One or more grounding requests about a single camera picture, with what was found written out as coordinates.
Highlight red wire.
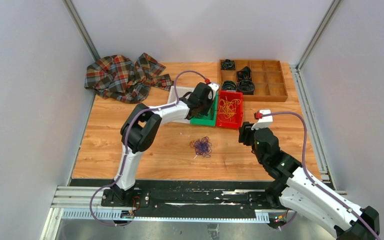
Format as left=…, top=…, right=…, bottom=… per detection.
left=195, top=110, right=217, bottom=122

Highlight yellow wire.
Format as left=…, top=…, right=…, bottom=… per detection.
left=226, top=97, right=243, bottom=114
left=219, top=97, right=235, bottom=122

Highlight coloured wire bundle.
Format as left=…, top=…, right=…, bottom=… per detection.
left=189, top=136, right=213, bottom=159

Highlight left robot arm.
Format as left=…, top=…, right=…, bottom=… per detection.
left=109, top=82, right=219, bottom=207

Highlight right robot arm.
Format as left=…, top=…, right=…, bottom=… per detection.
left=238, top=122, right=380, bottom=240

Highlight white plastic bin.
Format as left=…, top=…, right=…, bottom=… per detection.
left=166, top=85, right=196, bottom=125

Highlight green plastic bin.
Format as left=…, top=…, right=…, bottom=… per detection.
left=190, top=92, right=219, bottom=127

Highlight red plastic bin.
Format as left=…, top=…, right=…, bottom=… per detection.
left=215, top=90, right=243, bottom=130

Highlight wooden compartment tray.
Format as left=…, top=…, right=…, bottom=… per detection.
left=218, top=58, right=288, bottom=102

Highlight plaid flannel shirt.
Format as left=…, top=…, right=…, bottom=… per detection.
left=84, top=53, right=174, bottom=104

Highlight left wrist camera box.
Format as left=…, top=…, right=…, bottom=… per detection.
left=207, top=82, right=220, bottom=100

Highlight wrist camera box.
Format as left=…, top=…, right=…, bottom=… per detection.
left=251, top=109, right=273, bottom=130
left=207, top=82, right=220, bottom=100

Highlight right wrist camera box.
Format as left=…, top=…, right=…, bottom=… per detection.
left=251, top=109, right=273, bottom=130

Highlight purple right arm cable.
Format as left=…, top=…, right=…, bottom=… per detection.
left=254, top=111, right=382, bottom=240

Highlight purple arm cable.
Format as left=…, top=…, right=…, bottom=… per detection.
left=254, top=111, right=382, bottom=240
left=89, top=70, right=211, bottom=228

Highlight black coiled cable lower-left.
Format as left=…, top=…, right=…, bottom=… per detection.
left=221, top=80, right=238, bottom=92

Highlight black coiled cable top-left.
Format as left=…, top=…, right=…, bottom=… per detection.
left=220, top=58, right=237, bottom=71

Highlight black coiled cable lower-right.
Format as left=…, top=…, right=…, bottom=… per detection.
left=236, top=79, right=256, bottom=96

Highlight black coiled cable middle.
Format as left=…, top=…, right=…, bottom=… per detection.
left=235, top=66, right=253, bottom=82

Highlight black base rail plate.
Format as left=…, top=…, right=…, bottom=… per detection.
left=69, top=178, right=297, bottom=225

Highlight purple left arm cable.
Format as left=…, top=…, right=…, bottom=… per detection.
left=89, top=70, right=211, bottom=228

